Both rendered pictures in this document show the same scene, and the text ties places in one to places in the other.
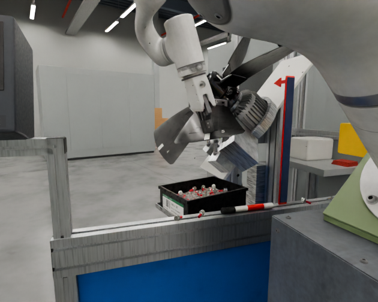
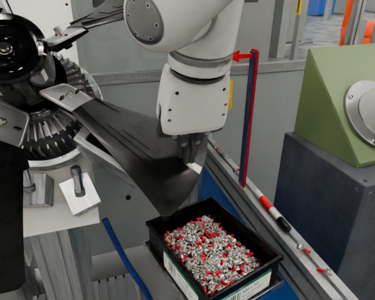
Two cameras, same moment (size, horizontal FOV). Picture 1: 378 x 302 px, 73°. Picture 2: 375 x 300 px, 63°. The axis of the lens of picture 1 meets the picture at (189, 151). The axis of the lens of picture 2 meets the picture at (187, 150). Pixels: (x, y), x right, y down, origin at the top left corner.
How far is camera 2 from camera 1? 0.90 m
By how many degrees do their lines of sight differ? 85
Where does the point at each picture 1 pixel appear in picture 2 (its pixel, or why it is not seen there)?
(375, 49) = not seen: outside the picture
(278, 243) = (368, 200)
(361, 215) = (372, 152)
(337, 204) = (359, 154)
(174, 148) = not seen: outside the picture
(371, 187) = (366, 134)
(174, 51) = (231, 20)
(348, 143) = not seen: hidden behind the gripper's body
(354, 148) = not seen: hidden behind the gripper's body
